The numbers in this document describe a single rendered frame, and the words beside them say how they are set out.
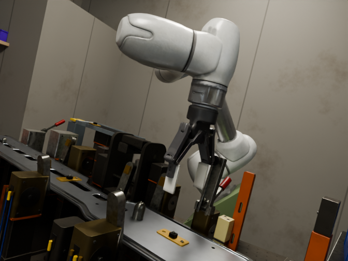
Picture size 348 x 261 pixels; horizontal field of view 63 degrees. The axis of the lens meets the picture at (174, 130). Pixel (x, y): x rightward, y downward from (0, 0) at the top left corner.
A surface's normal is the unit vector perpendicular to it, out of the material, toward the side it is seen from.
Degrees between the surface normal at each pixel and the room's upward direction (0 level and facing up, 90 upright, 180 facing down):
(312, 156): 90
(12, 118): 90
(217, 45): 84
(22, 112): 90
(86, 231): 0
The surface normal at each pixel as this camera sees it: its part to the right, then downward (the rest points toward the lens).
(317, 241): -0.58, -0.09
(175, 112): -0.35, -0.03
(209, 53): 0.17, 0.14
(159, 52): 0.02, 0.66
